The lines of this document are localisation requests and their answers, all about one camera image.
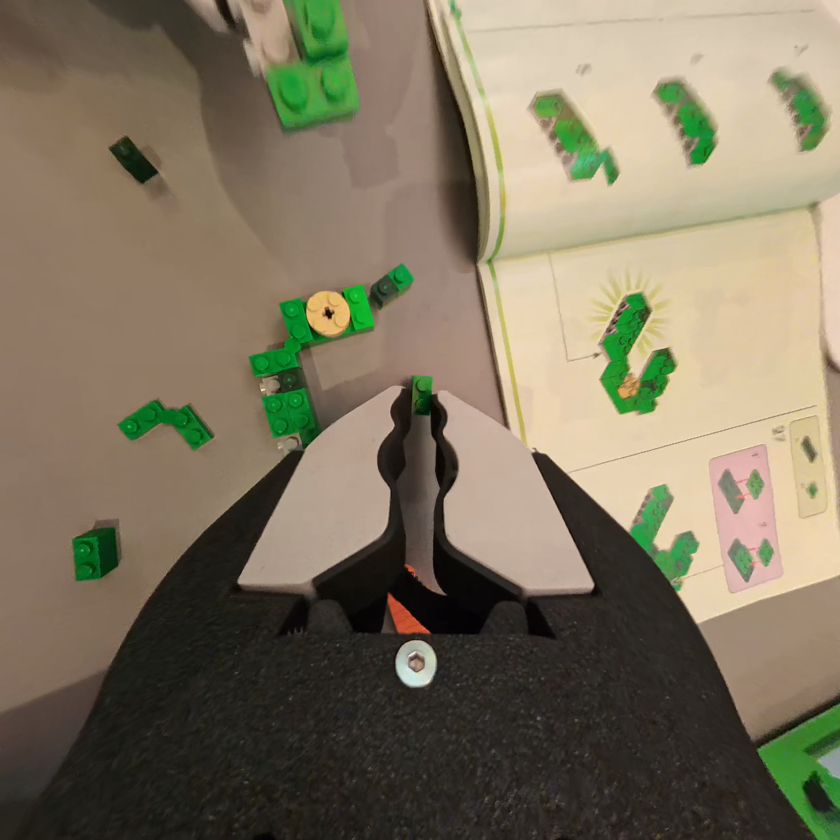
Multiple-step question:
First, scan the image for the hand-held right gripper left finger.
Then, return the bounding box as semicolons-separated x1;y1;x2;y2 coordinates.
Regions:
236;386;410;602

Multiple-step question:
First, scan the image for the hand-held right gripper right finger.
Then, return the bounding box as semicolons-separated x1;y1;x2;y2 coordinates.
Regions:
430;390;597;602

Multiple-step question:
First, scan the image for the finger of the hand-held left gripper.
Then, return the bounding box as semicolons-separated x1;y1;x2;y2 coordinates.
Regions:
182;0;242;34

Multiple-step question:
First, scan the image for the curved green brick assembly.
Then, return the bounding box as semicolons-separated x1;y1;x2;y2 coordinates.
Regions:
248;262;416;455

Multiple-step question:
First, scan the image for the grey plate with green bricks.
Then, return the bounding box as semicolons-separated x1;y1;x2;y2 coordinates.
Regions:
243;0;361;130

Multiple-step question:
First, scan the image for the grey desk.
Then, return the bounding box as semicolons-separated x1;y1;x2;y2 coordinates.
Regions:
0;0;840;828

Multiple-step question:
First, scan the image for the orange brick separator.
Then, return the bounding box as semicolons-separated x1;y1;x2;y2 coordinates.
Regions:
386;563;433;635

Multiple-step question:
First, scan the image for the dark green brick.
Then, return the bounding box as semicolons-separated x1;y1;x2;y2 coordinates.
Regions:
108;134;160;186

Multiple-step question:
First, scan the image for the angled green plate pair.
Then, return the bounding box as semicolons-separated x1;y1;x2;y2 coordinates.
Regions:
117;398;216;452

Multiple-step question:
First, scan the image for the instruction booklet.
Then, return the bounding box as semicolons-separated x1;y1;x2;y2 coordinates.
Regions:
423;0;834;624

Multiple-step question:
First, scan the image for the green toy box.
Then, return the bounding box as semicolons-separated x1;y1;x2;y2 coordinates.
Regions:
758;712;840;840

